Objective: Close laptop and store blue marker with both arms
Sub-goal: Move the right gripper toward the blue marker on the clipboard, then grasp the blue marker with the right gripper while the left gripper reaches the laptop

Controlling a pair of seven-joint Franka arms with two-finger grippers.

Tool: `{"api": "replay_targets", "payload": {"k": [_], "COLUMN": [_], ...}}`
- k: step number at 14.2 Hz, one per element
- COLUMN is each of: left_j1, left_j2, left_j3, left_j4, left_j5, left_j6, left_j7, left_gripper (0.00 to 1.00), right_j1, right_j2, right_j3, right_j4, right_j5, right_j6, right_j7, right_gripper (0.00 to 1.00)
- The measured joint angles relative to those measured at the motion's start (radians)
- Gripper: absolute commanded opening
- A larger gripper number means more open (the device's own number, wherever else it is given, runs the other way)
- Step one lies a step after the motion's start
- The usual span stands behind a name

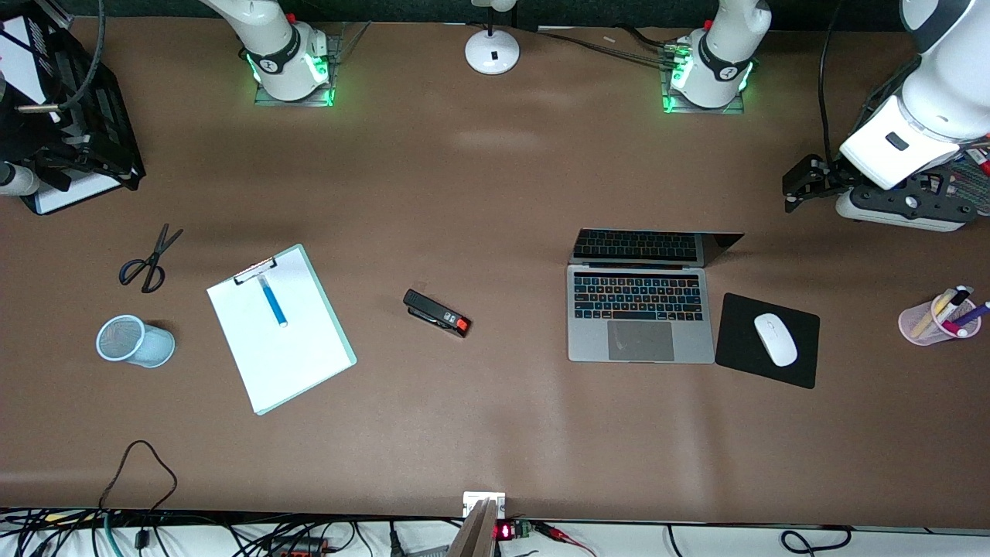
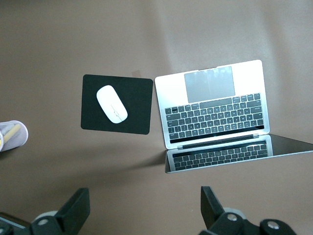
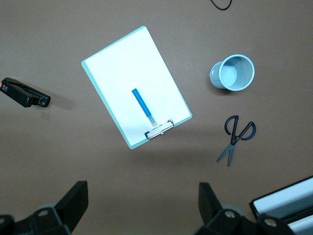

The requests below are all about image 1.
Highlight silver laptop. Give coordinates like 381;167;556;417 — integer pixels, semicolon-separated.
567;228;745;364

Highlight white round lamp base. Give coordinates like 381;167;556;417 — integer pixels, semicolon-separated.
465;0;521;76

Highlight black stapler with red end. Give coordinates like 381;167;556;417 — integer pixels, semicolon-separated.
403;289;472;339

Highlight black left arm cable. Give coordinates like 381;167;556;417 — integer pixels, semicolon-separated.
818;0;848;165

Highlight white paper sheet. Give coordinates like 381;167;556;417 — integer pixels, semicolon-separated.
207;249;350;412

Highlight white computer mouse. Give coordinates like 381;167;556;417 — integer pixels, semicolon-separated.
754;313;798;367

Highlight black cables by arm base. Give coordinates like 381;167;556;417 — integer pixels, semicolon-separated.
534;26;685;69

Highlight black stacked document tray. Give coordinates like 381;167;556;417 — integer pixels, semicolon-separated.
0;0;147;217

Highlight white label plate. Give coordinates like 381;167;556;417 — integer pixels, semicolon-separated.
463;491;507;518

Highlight black coiled cable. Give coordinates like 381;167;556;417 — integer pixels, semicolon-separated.
780;525;854;555

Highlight yellow marker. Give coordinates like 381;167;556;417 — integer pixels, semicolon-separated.
911;294;949;339

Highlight pink translucent pen cup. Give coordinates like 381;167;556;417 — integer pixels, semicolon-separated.
899;292;982;347

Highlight black mouse pad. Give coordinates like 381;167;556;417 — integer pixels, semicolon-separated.
715;292;821;390

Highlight white marker with black cap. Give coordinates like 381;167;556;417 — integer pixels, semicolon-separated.
934;285;973;320

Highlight light blue mesh pen cup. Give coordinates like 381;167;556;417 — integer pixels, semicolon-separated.
96;315;176;369

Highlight black scissors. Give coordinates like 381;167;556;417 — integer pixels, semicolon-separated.
118;224;185;294

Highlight blue marker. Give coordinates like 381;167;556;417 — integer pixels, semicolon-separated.
259;275;289;328

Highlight black looped cable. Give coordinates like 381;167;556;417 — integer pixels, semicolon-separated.
98;439;179;516

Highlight mint green clipboard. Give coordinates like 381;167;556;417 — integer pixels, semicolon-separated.
206;244;358;416

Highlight grey wire mesh tray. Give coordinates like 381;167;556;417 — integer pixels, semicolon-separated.
950;143;990;216

